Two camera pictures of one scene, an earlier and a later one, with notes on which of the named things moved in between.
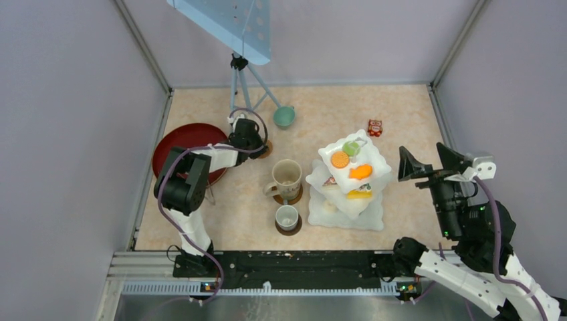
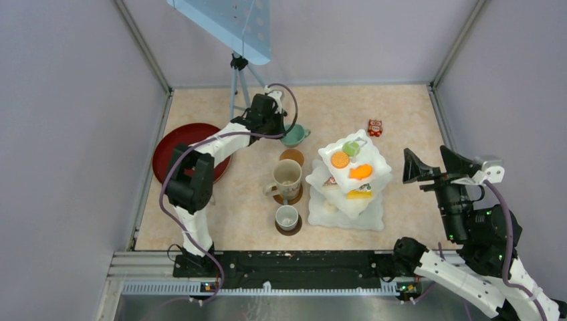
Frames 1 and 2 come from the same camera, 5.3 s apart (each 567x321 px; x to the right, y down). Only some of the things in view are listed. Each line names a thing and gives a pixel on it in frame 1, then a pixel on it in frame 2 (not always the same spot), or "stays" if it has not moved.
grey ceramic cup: (287, 217) stays
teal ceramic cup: (284, 116) to (295, 136)
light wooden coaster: (270, 148) to (292, 154)
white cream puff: (329, 207) stays
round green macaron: (351, 148) stays
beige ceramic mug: (287, 176) stays
